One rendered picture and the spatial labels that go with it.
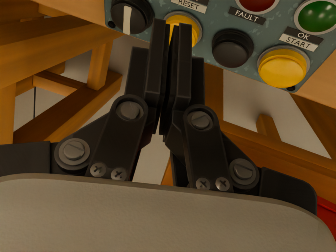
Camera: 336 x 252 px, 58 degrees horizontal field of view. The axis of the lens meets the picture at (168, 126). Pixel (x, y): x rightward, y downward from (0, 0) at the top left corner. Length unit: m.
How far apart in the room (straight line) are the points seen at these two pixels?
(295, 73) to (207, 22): 0.06
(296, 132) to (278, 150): 0.87
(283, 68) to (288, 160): 0.21
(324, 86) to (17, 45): 0.43
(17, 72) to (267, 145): 0.40
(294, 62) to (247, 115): 1.03
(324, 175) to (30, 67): 0.48
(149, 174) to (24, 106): 0.63
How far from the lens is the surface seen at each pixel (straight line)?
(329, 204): 0.42
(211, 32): 0.21
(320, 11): 0.19
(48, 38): 0.61
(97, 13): 0.25
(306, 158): 0.43
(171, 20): 0.20
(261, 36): 0.20
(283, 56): 0.20
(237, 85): 1.18
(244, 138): 0.40
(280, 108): 1.23
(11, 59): 0.53
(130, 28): 0.21
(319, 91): 0.26
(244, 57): 0.20
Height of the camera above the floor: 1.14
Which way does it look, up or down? 64 degrees down
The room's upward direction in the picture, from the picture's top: 157 degrees counter-clockwise
